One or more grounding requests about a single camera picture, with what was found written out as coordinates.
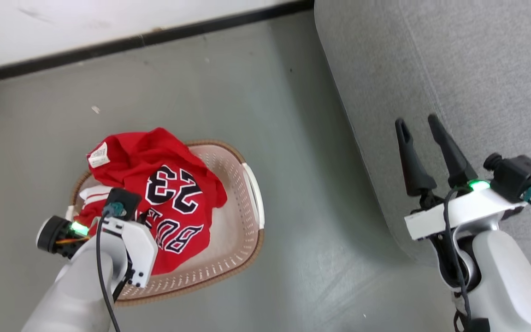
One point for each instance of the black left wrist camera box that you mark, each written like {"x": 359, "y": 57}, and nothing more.
{"x": 126, "y": 198}

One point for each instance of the cream perforated laundry basket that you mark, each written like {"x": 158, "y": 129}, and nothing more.
{"x": 238, "y": 221}

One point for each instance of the red basketball jersey number 23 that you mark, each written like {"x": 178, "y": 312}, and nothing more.
{"x": 155, "y": 157}

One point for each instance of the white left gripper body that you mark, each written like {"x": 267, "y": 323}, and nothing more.
{"x": 137, "y": 251}

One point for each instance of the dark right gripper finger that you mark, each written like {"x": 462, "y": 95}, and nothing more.
{"x": 414, "y": 170}
{"x": 454, "y": 161}

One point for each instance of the grey fabric sofa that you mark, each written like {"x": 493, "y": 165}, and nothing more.
{"x": 431, "y": 55}

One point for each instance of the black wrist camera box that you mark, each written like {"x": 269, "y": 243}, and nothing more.
{"x": 126, "y": 198}
{"x": 519, "y": 177}

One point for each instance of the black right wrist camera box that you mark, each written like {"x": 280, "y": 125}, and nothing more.
{"x": 519, "y": 177}

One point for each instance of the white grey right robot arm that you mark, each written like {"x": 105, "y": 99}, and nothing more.
{"x": 514, "y": 286}

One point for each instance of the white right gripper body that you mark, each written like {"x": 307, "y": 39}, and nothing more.
{"x": 473, "y": 205}

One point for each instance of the black baseboard strip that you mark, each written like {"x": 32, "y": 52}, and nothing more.
{"x": 178, "y": 33}

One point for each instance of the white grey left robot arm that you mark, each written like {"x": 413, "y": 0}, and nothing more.
{"x": 76, "y": 295}

